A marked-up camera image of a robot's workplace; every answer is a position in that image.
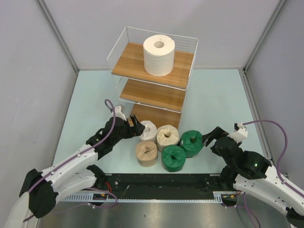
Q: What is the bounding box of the green roll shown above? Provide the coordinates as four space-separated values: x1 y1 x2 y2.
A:
161 145 186 172
178 130 204 158

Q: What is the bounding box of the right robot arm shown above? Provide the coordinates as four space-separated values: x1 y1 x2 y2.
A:
202 123 304 228

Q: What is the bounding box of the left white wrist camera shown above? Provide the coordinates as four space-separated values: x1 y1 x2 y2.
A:
112 105 127 121

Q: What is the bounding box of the white slotted cable duct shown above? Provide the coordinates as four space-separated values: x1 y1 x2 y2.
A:
61 191 222 204

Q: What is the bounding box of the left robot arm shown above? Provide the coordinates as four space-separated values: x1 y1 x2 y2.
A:
5 115 145 228

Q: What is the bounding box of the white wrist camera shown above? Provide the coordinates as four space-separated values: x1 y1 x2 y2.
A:
112 105 127 121
228 122 248 143

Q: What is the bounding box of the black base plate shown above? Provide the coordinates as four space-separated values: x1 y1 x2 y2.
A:
93 173 235 199

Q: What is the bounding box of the cream paper roll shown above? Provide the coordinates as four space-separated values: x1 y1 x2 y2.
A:
156 124 180 152

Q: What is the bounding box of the aluminium frame post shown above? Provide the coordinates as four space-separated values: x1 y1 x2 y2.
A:
35 0 79 74
243 0 288 72

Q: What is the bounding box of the tan paper roll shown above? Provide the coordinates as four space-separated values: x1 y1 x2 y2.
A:
135 140 158 167

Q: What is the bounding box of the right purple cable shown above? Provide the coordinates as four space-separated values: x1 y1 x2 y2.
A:
241 119 304 198

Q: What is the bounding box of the plain white paper roll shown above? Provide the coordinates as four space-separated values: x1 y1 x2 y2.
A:
143 34 175 77

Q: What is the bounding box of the white wire wooden shelf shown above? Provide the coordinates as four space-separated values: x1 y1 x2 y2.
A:
107 27 198 128

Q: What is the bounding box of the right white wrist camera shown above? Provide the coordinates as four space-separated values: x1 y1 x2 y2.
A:
228 122 248 143

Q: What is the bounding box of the left aluminium frame post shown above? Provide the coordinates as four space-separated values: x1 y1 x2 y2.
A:
35 0 79 74

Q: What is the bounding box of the right aluminium frame post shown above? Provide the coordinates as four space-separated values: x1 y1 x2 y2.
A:
243 0 288 72

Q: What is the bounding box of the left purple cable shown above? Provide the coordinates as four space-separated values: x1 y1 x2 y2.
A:
22 99 119 223

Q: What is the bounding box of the purple cable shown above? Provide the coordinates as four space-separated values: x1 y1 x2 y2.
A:
22 99 119 223
241 119 304 198

